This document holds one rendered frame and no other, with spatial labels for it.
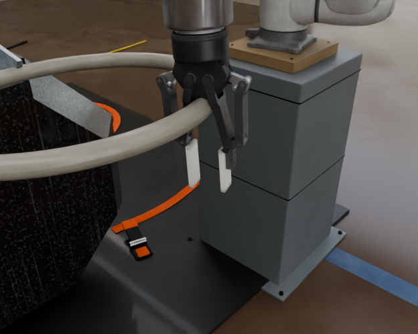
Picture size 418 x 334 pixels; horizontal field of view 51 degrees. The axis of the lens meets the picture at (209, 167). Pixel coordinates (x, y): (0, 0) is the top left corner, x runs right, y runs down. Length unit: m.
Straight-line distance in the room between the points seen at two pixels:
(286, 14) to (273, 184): 0.53
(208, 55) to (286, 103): 0.78
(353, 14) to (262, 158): 0.51
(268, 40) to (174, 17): 0.92
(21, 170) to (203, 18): 0.27
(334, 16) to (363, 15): 0.08
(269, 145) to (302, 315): 0.62
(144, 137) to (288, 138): 0.88
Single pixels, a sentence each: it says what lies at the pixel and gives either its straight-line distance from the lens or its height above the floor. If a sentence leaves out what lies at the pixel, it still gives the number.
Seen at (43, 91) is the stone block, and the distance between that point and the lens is 1.33.
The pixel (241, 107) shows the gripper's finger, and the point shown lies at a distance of 0.60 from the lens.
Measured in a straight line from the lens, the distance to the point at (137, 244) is 1.85.
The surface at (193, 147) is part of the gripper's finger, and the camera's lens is 0.66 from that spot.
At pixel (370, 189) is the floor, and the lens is 2.36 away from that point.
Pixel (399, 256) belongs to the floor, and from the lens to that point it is 1.99.
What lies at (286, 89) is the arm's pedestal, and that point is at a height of 0.77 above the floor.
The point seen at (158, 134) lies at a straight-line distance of 0.54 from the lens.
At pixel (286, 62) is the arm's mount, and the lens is 1.36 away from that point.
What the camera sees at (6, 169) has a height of 0.99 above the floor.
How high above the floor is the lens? 1.24
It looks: 31 degrees down
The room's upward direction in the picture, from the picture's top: straight up
